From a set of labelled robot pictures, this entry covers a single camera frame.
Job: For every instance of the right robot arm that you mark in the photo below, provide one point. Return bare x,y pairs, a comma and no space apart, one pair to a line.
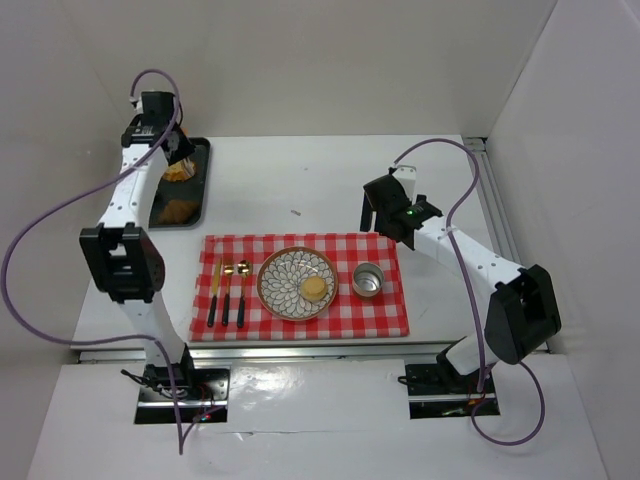
516,305

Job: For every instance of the black baking tray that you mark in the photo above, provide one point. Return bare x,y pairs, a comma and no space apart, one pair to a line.
193,190

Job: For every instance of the red white checkered cloth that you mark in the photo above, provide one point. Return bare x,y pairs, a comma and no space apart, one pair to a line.
348,316

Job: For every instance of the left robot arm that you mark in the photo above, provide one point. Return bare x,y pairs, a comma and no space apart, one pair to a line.
122,259

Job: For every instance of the gold knife black handle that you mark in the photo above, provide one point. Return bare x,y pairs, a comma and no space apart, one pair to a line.
214,290

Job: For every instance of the aluminium rail front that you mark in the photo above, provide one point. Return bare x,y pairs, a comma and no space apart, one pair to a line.
403,349

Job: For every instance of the floral patterned plate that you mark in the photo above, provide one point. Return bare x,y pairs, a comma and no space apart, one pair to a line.
280,277

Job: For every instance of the aluminium rail right side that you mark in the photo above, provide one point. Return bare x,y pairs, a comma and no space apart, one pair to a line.
501,235

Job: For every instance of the gold fork black handle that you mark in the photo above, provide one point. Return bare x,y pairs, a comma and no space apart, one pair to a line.
228,270

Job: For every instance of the small round muffin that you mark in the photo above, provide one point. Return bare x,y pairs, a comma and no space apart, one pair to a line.
313,288

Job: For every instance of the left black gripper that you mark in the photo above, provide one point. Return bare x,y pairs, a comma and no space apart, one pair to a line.
176,145

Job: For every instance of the gold spoon black handle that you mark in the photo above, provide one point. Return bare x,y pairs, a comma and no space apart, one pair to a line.
245,271

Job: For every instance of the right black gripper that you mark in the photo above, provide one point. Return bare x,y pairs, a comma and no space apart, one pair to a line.
379,201

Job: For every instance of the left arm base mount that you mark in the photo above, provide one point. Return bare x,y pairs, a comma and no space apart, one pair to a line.
206,400

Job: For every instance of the brown croissant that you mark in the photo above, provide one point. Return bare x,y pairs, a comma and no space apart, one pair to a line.
177,212

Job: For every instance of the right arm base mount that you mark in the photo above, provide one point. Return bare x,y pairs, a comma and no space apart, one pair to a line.
436,390

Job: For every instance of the aluminium rail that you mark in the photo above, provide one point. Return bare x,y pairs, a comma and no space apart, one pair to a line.
403,349
501,235

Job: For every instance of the metal cup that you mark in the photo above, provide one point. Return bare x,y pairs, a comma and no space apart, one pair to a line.
367,280

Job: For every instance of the large sliced bread loaf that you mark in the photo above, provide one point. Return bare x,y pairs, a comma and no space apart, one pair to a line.
179,173

